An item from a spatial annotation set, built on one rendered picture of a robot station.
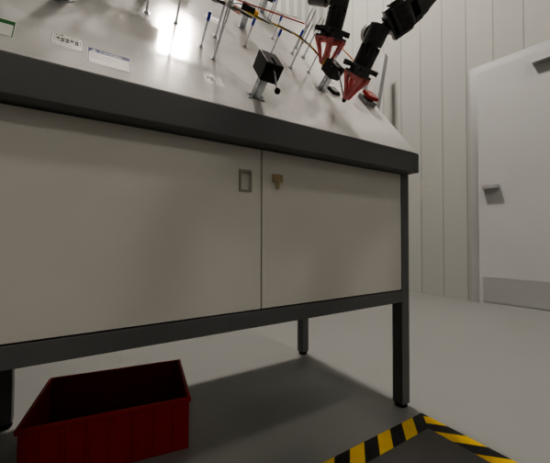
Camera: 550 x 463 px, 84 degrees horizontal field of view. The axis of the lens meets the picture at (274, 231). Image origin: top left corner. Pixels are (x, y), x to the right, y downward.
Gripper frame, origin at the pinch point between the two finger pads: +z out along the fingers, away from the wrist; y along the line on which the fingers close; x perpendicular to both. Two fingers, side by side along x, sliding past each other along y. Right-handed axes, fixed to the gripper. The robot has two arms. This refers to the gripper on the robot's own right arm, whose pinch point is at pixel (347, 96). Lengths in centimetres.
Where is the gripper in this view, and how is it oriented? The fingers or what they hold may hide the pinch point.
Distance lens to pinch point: 106.7
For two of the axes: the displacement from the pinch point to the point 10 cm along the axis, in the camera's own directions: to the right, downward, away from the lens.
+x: 5.6, 6.4, -5.3
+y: -7.5, 1.3, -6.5
